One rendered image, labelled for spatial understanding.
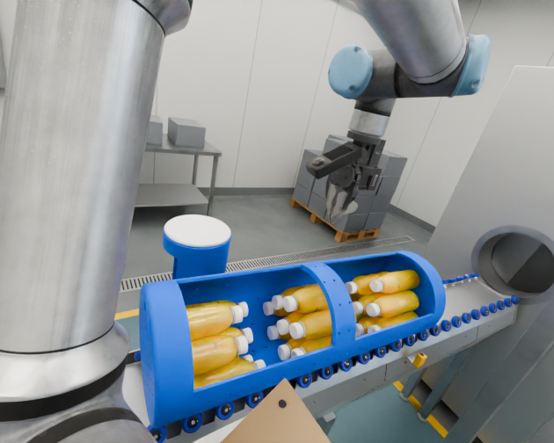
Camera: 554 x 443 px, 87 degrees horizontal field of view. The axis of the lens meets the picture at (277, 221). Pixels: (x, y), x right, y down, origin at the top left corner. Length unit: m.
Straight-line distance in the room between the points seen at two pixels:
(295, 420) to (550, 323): 0.92
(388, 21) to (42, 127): 0.29
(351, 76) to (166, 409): 0.64
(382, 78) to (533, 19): 4.99
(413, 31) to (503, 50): 5.13
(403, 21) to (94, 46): 0.25
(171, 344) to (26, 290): 0.38
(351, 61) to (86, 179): 0.42
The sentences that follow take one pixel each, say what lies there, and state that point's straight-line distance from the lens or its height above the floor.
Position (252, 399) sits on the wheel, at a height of 0.97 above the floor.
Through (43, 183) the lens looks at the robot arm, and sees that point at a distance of 0.23.
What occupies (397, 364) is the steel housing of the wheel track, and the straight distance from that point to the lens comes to 1.19.
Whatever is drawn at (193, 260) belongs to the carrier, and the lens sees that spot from 1.21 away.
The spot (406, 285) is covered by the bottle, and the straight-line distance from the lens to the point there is 1.07.
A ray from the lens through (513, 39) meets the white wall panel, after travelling 5.48.
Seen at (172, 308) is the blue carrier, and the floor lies 1.23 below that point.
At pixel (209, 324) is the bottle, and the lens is 0.68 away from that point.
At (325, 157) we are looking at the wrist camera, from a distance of 0.62.
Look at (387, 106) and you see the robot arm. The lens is 0.64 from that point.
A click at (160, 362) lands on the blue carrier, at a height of 1.18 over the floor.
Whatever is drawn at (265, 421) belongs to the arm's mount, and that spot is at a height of 1.31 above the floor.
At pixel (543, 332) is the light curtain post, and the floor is 1.17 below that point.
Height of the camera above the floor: 1.64
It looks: 24 degrees down
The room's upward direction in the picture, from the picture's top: 13 degrees clockwise
